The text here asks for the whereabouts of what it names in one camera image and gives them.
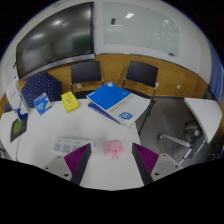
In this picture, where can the black chair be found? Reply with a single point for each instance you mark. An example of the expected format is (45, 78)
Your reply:
(141, 74)
(86, 71)

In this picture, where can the white power strip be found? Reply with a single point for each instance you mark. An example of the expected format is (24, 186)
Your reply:
(68, 145)

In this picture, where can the yellow sticky note pad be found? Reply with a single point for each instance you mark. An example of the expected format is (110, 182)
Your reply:
(70, 101)

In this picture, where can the white side table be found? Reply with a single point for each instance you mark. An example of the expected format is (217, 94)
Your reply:
(205, 115)

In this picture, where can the blue tissue box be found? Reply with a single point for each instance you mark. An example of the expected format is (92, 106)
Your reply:
(42, 104)

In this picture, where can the dark whiteboard eraser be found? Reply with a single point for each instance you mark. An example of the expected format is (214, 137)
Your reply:
(113, 21)

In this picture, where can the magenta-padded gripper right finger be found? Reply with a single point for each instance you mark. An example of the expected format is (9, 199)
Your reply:
(145, 160)

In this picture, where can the blue curtain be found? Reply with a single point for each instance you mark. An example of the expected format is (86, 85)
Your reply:
(218, 76)

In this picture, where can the pink charger block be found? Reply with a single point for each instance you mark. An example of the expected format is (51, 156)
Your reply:
(113, 148)

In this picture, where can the dark blue thin book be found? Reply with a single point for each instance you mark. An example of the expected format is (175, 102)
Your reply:
(100, 111)

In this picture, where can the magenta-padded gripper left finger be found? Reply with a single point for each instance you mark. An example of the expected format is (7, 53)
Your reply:
(78, 160)

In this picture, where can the glass whiteboard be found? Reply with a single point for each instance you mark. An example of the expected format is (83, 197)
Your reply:
(143, 28)

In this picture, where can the black mouse pad green print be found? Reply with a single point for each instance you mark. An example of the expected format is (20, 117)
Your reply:
(18, 128)

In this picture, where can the large black wall display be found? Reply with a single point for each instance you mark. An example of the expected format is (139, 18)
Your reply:
(53, 40)

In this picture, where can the blue and white book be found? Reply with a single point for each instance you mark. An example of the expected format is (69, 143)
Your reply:
(116, 101)

